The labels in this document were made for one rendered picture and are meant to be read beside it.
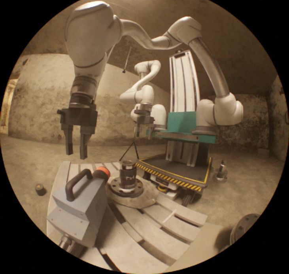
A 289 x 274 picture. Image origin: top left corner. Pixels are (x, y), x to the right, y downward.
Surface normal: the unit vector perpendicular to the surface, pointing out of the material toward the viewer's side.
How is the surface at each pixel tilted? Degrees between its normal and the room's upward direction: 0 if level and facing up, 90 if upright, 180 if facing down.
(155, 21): 180
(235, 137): 90
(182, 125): 90
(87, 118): 90
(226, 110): 128
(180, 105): 90
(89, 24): 148
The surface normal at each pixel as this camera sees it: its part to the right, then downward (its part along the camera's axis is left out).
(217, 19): -0.09, 1.00
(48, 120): 0.64, 0.04
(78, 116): 0.10, 0.00
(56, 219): 0.09, -1.00
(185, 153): -0.70, -0.07
